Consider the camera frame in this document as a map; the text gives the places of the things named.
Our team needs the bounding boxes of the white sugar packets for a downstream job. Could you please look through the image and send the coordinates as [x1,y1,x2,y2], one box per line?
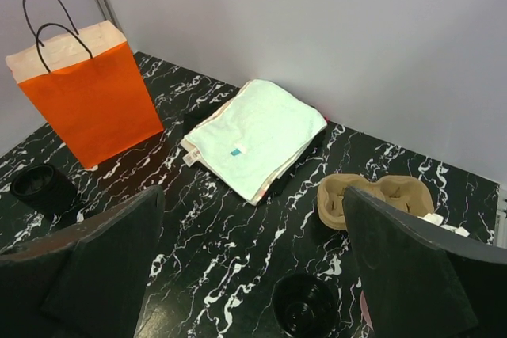
[419,213,470,237]

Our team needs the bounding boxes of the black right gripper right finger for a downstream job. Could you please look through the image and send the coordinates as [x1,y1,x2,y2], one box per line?
[342,186,506,337]

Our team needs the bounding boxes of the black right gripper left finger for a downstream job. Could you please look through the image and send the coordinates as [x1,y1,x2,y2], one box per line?
[1,185,165,337]

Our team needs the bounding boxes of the orange paper bag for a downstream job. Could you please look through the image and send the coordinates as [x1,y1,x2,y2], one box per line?
[6,21,163,169]

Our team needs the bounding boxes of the brown cardboard cup carrier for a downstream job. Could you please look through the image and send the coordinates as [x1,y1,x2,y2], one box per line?
[317,173,435,231]

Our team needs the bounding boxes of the black printed paper cup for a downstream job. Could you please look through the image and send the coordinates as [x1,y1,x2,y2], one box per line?
[272,272,337,337]

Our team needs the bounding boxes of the white folded towel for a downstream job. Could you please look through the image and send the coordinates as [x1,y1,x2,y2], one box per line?
[181,79,327,205]

